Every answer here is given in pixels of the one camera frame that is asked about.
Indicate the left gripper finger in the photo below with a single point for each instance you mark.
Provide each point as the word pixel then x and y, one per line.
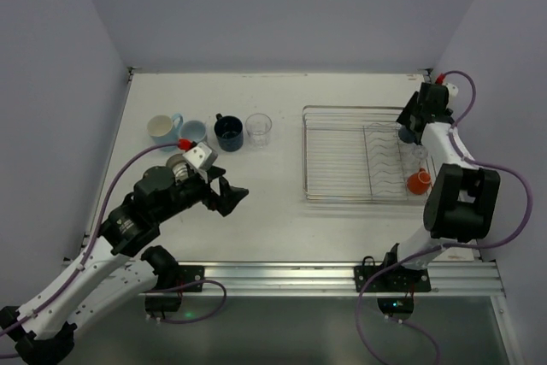
pixel 214 173
pixel 229 197

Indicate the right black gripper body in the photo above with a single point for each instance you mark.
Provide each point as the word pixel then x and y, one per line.
pixel 410 113

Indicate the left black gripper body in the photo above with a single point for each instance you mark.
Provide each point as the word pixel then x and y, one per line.
pixel 214 190

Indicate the cream cup brown band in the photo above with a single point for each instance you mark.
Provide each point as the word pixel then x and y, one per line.
pixel 177 163

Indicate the large dark blue mug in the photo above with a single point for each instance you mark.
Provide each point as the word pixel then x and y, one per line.
pixel 229 131

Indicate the pale grey-blue mug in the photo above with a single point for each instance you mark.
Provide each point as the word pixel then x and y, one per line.
pixel 195 131

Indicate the clear faceted glass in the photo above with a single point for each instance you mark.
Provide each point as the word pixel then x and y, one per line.
pixel 258 127

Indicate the light blue mug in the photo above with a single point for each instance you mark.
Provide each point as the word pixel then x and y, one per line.
pixel 163 129

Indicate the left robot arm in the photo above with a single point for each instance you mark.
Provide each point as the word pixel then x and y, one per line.
pixel 117 264

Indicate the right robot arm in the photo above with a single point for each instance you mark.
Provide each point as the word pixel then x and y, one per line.
pixel 462 199

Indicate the small dark blue cup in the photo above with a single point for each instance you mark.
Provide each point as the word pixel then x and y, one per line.
pixel 405 135

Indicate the small clear glass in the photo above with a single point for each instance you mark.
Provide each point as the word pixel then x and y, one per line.
pixel 418 155

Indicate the orange cup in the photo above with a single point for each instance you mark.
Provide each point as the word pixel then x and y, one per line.
pixel 419 182

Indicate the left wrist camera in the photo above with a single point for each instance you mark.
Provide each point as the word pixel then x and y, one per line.
pixel 201 158

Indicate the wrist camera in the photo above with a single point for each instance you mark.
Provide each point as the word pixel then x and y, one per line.
pixel 201 158
pixel 452 89

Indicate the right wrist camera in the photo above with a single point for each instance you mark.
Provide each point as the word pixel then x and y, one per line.
pixel 452 89

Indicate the metal wire dish rack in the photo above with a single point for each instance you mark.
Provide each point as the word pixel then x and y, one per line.
pixel 352 154

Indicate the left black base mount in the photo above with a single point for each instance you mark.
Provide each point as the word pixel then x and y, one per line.
pixel 166 305

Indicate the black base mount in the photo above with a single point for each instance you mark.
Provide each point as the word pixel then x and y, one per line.
pixel 403 283
pixel 166 305

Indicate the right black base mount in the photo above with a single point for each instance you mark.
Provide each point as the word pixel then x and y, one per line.
pixel 403 283

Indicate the aluminium front rail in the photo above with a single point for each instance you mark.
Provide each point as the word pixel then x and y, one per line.
pixel 283 279

